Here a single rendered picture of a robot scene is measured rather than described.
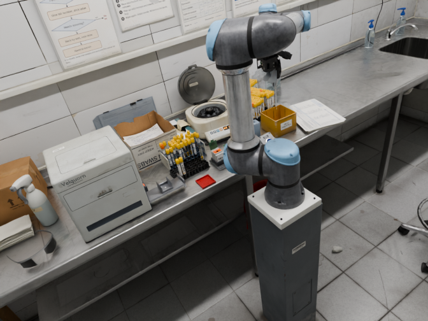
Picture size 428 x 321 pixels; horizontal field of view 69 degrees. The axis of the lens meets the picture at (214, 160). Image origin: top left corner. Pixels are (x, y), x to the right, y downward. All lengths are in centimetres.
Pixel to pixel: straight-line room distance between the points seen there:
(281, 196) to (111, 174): 62
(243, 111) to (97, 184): 57
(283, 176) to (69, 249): 84
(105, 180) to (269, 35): 73
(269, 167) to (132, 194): 53
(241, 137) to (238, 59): 26
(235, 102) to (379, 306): 145
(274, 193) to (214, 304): 104
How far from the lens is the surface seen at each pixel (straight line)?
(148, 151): 154
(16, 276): 138
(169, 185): 136
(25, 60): 167
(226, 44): 95
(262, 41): 93
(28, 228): 149
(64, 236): 141
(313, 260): 148
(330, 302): 203
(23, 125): 174
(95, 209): 124
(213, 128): 164
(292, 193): 116
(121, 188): 122
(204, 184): 137
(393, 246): 234
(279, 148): 108
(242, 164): 111
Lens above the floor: 174
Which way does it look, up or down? 35 degrees down
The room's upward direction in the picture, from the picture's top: 11 degrees counter-clockwise
